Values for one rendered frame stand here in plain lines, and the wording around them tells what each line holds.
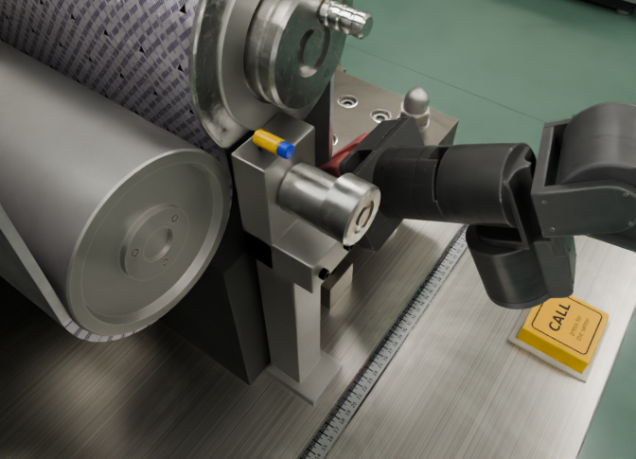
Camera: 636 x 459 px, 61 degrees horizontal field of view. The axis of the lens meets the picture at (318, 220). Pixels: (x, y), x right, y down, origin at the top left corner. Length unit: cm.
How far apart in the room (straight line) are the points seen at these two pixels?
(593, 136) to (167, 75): 25
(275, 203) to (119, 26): 13
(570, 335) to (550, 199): 29
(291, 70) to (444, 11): 270
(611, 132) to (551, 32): 262
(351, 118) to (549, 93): 199
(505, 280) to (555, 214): 8
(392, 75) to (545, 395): 202
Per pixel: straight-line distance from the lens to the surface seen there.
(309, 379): 56
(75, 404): 61
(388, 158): 42
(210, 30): 28
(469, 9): 304
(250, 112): 33
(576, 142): 37
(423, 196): 39
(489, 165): 37
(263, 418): 56
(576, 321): 63
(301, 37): 31
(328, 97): 42
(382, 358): 59
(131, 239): 31
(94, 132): 31
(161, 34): 31
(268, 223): 35
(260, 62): 30
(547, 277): 43
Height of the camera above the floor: 142
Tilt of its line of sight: 50 degrees down
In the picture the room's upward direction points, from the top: straight up
